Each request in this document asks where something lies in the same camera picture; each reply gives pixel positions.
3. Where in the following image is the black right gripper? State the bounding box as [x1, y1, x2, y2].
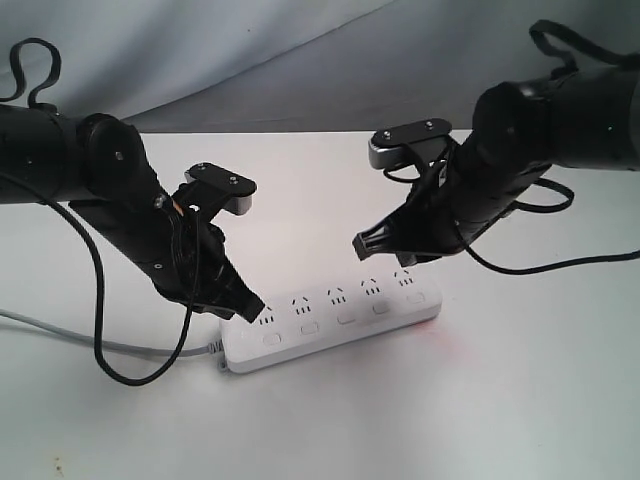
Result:
[352, 164, 464, 265]

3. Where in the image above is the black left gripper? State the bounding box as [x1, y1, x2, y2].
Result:
[149, 199, 265, 323]

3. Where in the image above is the white five-outlet power strip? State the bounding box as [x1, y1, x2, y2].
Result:
[220, 268, 443, 374]

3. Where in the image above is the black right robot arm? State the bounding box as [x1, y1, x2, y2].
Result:
[353, 67, 639, 266]

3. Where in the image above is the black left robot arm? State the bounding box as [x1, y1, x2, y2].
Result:
[1, 106, 264, 322]

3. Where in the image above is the grey backdrop cloth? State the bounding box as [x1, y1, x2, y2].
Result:
[1, 1, 639, 133]

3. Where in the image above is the grey power cord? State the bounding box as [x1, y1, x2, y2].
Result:
[0, 308, 224, 359]

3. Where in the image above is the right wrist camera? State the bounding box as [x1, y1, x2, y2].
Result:
[368, 118, 452, 170]

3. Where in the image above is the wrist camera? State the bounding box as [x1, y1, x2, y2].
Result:
[185, 163, 257, 216]
[368, 118, 452, 170]

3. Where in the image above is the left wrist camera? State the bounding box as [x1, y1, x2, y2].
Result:
[185, 163, 257, 216]

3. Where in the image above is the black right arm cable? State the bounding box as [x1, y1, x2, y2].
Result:
[384, 19, 640, 274]

